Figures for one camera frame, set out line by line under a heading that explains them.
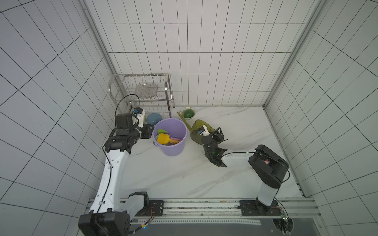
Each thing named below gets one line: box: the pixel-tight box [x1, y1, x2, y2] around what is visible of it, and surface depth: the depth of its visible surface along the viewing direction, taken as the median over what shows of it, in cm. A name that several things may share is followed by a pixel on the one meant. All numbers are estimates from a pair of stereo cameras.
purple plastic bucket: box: [152, 118, 189, 157], surface depth 90 cm
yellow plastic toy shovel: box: [157, 132, 181, 145], surface depth 90 cm
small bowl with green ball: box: [180, 106, 196, 120], surface depth 113 cm
